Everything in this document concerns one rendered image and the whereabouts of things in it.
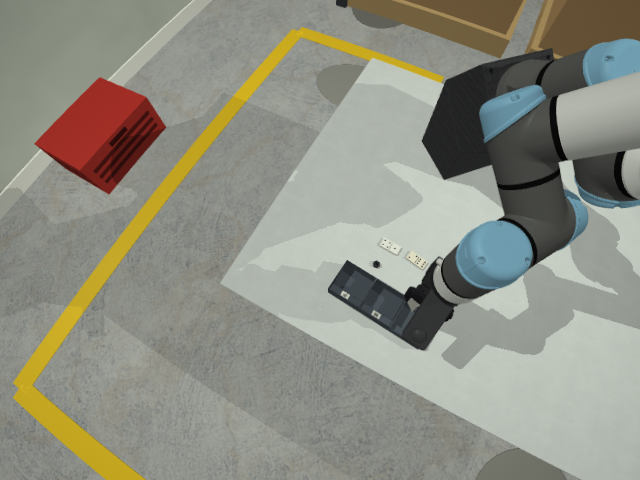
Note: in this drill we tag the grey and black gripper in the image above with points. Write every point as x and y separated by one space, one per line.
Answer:
414 298

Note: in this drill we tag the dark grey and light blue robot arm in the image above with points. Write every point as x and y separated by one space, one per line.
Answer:
527 133

